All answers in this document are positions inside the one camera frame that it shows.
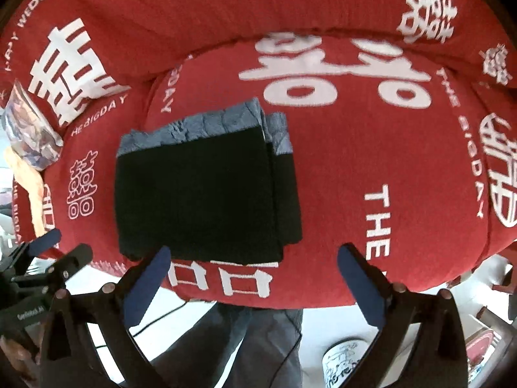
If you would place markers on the orange cloth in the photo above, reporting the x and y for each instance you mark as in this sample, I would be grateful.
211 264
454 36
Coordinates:
28 188

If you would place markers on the person's left hand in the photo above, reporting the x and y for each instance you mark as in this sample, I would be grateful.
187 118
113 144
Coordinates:
16 357

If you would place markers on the dark pants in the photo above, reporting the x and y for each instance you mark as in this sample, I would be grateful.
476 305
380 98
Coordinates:
194 194

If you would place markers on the red printed sofa cover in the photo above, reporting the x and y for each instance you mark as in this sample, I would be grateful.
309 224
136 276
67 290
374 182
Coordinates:
343 149

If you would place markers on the person's legs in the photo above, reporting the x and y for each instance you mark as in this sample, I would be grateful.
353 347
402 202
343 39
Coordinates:
242 343

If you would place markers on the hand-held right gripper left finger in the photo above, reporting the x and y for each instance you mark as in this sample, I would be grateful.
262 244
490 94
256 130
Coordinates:
145 287

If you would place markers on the red patterned box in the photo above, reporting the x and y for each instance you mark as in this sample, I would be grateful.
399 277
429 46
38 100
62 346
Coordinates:
484 339

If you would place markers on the white printed slipper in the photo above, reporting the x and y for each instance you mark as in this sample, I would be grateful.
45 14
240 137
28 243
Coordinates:
343 363

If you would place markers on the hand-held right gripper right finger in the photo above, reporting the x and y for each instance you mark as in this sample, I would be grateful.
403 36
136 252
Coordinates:
363 287

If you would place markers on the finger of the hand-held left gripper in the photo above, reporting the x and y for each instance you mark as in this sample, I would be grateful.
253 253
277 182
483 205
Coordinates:
45 242
72 260

